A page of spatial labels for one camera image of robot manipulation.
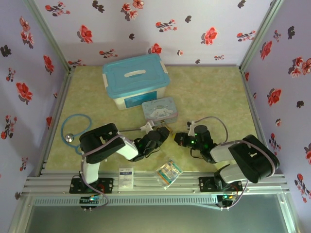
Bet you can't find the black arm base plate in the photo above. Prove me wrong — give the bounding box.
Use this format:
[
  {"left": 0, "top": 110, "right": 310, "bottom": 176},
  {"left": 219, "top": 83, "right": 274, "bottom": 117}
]
[
  {"left": 69, "top": 177, "right": 114, "bottom": 194},
  {"left": 198, "top": 176, "right": 243, "bottom": 193}
]

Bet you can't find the grey purple right arm cable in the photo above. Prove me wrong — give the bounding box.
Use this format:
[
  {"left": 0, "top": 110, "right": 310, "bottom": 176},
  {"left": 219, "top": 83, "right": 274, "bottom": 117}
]
[{"left": 193, "top": 116, "right": 280, "bottom": 211}]

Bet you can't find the aluminium frame side rail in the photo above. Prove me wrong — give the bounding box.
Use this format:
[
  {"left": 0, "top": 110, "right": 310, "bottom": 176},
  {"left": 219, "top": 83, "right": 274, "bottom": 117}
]
[
  {"left": 239, "top": 69, "right": 276, "bottom": 174},
  {"left": 29, "top": 67, "right": 76, "bottom": 177}
]

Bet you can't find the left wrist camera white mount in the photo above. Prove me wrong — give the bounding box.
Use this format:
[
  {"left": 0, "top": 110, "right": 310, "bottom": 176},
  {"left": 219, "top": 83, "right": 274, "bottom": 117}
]
[{"left": 140, "top": 119, "right": 156, "bottom": 133}]

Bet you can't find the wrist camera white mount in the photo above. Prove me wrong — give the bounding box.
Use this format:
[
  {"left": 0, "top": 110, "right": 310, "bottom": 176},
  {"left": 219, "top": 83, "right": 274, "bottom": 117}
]
[
  {"left": 140, "top": 119, "right": 156, "bottom": 133},
  {"left": 186, "top": 119, "right": 196, "bottom": 135}
]

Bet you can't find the clear bag of packets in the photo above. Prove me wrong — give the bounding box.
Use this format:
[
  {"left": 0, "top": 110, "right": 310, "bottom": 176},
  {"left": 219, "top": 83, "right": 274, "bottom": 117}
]
[{"left": 155, "top": 159, "right": 184, "bottom": 191}]

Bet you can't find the blue lid plastic storage box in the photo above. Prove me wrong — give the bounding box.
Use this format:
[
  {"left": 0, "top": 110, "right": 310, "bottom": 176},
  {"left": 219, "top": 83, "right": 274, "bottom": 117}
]
[{"left": 102, "top": 53, "right": 171, "bottom": 111}]

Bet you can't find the slotted grey cable duct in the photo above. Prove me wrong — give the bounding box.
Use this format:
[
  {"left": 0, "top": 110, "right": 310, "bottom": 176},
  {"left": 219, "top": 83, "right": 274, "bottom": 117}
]
[{"left": 31, "top": 197, "right": 220, "bottom": 207}]

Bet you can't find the blue tube stethoscope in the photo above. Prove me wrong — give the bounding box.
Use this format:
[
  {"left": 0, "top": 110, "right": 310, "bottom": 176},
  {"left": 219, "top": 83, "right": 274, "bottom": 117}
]
[{"left": 60, "top": 114, "right": 93, "bottom": 156}]

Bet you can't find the white sachet with blue label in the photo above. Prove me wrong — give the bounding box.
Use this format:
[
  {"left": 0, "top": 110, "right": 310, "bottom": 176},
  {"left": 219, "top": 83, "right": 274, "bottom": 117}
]
[{"left": 118, "top": 166, "right": 135, "bottom": 191}]

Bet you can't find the grey metal panel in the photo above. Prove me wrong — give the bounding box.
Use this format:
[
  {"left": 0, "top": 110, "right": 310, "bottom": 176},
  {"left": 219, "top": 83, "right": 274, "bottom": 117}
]
[{"left": 24, "top": 205, "right": 292, "bottom": 233}]

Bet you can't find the small electronics board with leds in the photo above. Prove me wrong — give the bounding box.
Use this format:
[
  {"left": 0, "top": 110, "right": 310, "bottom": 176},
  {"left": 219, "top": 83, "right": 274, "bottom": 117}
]
[
  {"left": 217, "top": 193, "right": 238, "bottom": 202},
  {"left": 80, "top": 195, "right": 102, "bottom": 205}
]

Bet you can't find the aluminium frame corner post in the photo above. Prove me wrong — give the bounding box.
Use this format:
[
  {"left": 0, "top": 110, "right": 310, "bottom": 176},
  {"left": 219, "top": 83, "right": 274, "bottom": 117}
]
[
  {"left": 25, "top": 0, "right": 76, "bottom": 74},
  {"left": 238, "top": 0, "right": 285, "bottom": 74}
]

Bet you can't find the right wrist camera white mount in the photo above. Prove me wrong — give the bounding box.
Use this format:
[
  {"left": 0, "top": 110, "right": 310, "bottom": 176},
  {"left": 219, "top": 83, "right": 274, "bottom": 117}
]
[{"left": 186, "top": 119, "right": 196, "bottom": 135}]

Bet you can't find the light blue cartoon tin box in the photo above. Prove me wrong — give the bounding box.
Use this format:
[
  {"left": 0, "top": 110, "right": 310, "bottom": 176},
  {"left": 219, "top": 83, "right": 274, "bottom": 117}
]
[{"left": 141, "top": 97, "right": 179, "bottom": 125}]

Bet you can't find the aluminium frame rail wide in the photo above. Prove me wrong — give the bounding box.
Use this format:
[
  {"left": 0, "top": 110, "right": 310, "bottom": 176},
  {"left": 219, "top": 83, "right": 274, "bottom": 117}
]
[{"left": 23, "top": 169, "right": 290, "bottom": 195}]

